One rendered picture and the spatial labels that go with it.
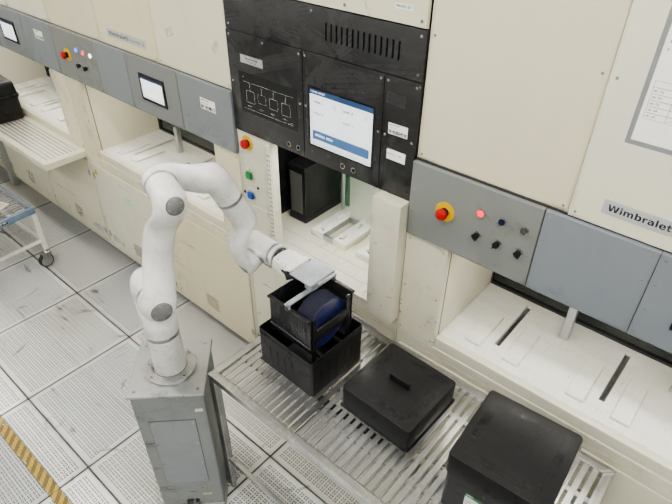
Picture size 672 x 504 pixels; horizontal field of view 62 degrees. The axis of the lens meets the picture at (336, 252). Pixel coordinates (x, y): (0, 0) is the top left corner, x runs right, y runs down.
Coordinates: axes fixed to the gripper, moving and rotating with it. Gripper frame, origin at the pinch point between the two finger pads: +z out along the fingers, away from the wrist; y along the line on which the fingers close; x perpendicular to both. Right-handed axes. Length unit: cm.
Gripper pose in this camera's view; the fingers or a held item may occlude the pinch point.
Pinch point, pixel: (311, 275)
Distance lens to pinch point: 190.3
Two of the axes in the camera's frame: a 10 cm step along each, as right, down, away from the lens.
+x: 0.2, -8.1, -5.9
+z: 7.4, 4.1, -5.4
